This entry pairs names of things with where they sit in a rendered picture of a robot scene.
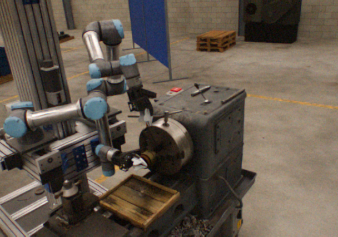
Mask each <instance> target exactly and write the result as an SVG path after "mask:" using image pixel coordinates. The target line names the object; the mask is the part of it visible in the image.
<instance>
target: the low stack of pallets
mask: <svg viewBox="0 0 338 237"><path fill-rule="evenodd" d="M231 33H232V35H230V34H231ZM236 36H237V35H236V31H222V30H220V31H219V30H212V31H209V32H206V33H204V34H201V35H199V36H196V38H197V41H196V46H197V48H196V51H202V50H204V49H205V48H207V52H211V51H213V50H215V49H219V52H224V51H226V50H228V49H229V48H231V47H233V46H234V45H236ZM230 39H232V40H230ZM230 44H232V45H230ZM223 47H225V49H224V48H223Z"/></svg>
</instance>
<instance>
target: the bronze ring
mask: <svg viewBox="0 0 338 237"><path fill-rule="evenodd" d="M155 155H156V153H155V152H154V151H149V150H146V151H144V153H143V154H142V155H141V156H140V157H141V159H142V160H143V161H144V162H145V163H146V164H147V168H145V169H148V168H149V167H151V166H153V165H155V164H156V162H157V160H156V157H155Z"/></svg>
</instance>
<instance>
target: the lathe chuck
mask: <svg viewBox="0 0 338 237"><path fill-rule="evenodd" d="M164 123H165V122H164V120H158V121H155V122H154V123H152V124H151V126H147V127H146V128H148V129H149V130H150V132H151V134H152V136H153V137H154V139H155V140H156V142H157V143H158V144H159V145H158V146H157V147H155V148H154V149H153V150H152V151H154V152H155V153H156V151H159V152H160V151H161V150H163V149H165V150H169V151H174V152H179V153H182V151H183V158H182V159H178V160H177V161H175V162H172V161H167V162H163V161H161V162H160V163H159V162H158V164H157V166H156V169H155V171H156V172H158V173H161V174H164V175H173V174H175V173H177V172H179V171H180V170H181V169H182V167H184V166H185V165H186V164H187V163H188V161H189V159H190V145H189V143H188V140H187V138H186V136H185V134H184V132H183V131H182V130H181V129H180V128H179V127H178V126H177V125H175V124H174V123H172V122H170V121H168V122H167V124H169V126H164V125H163V124H164ZM146 128H144V129H146ZM144 129H143V130H142V131H141V133H140V136H139V147H140V150H141V154H143V153H144V151H143V148H145V147H144V145H143V142H144V140H143V138H142V136H141V134H142V133H144V132H145V130H144Z"/></svg>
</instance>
